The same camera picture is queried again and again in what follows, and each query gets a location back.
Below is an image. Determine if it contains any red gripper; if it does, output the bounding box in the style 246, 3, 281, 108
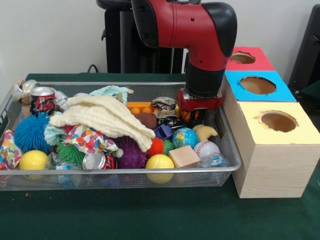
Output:
176, 88, 225, 126

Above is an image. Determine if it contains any orange basketball toy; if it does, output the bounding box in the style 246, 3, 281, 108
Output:
184, 109, 201, 121

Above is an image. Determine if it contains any yellow duck plush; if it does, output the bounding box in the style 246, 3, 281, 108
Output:
192, 124, 218, 143

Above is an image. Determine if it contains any mint green knitted cloth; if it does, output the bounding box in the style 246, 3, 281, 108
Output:
43, 85, 135, 146

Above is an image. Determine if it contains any cream knitted cloth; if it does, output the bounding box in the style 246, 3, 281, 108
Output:
49, 94, 156, 153

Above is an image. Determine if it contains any crushed red soda can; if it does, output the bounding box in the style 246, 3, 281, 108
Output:
81, 151, 117, 170

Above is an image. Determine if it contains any wooden box with three holes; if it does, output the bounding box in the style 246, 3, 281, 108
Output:
221, 46, 320, 200

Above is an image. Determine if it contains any silver mesh bin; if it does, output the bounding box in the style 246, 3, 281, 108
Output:
0, 81, 243, 192

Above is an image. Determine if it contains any white baseball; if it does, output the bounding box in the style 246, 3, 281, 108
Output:
193, 140, 221, 159

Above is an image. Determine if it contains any wooden block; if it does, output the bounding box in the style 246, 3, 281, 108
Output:
168, 145, 202, 169

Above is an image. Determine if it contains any yellow ball with seam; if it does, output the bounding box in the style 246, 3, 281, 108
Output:
145, 154, 175, 185

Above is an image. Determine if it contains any dark green table cloth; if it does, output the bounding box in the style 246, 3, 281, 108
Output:
0, 72, 320, 240
298, 81, 320, 118

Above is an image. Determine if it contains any green spiky rubber ball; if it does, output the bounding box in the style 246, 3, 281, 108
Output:
55, 139, 86, 167

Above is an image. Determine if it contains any black stand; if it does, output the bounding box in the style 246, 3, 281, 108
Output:
287, 3, 320, 101

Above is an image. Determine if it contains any blue spiky rubber ball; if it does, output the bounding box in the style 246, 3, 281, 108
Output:
13, 112, 55, 154

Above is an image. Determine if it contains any plain yellow ball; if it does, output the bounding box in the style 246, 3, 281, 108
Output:
18, 150, 49, 180

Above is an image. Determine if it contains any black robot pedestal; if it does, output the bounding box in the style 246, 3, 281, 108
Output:
96, 0, 191, 75

